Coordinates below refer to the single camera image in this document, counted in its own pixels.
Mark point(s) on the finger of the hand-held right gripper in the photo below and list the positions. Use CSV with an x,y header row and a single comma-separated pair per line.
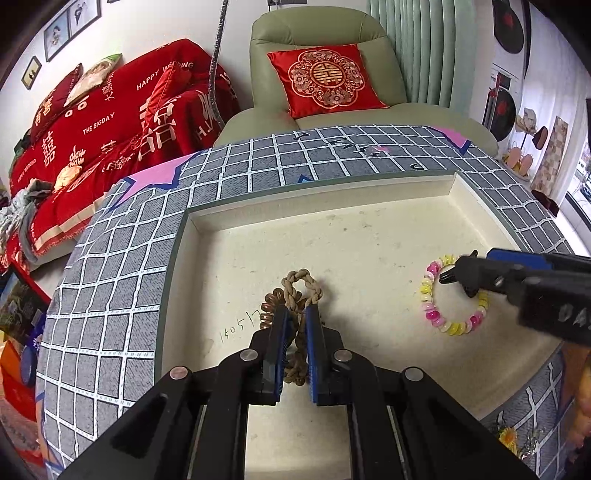
x,y
480,277
517,257

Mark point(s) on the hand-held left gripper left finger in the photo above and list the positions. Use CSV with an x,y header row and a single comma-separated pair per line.
x,y
282,350

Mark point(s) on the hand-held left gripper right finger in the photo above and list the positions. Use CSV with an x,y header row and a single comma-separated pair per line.
x,y
314,350

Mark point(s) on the cream lined jewelry tray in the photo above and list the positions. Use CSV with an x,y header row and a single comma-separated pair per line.
x,y
369,230

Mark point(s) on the pink round ornaments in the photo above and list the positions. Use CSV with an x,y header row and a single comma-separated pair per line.
x,y
519,161

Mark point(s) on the brown patterned box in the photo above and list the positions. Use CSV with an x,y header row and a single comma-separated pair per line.
x,y
551,157

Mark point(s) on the brown oval ornament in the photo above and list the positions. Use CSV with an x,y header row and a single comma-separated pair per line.
x,y
541,136

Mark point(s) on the lotus flower ornament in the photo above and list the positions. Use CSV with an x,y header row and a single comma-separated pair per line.
x,y
526,122

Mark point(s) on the white laundry machine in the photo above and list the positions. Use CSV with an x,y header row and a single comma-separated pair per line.
x,y
508,23
503,110

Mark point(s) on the grey checked tablecloth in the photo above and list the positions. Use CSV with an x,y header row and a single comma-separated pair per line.
x,y
115,277

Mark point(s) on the green curtain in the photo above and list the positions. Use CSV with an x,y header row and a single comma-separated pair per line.
x,y
425,46

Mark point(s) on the blue box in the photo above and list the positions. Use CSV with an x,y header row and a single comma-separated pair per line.
x,y
32,350

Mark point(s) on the red embroidered cushion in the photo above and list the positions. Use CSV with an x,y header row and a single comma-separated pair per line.
x,y
323,78

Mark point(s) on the dark picture box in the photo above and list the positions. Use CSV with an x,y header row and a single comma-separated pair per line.
x,y
21,309

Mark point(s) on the orange gift bag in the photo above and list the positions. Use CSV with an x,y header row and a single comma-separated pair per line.
x,y
14,378

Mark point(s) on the red covered sofa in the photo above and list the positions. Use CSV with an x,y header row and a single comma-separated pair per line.
x,y
115,134

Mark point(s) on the red fringed pillow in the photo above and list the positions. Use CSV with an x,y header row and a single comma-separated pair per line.
x,y
166,97

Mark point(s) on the metal floor lamp pole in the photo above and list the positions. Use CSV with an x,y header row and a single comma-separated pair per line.
x,y
214,69

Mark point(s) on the green armchair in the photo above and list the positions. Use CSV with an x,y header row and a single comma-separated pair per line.
x,y
323,27

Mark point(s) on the grey cloth pile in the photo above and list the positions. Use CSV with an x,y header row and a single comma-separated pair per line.
x,y
21,207

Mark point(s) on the white green printed pillow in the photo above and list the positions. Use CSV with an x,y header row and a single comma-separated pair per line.
x,y
94,76

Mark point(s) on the small black picture frame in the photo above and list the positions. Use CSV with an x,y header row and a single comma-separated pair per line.
x,y
31,72

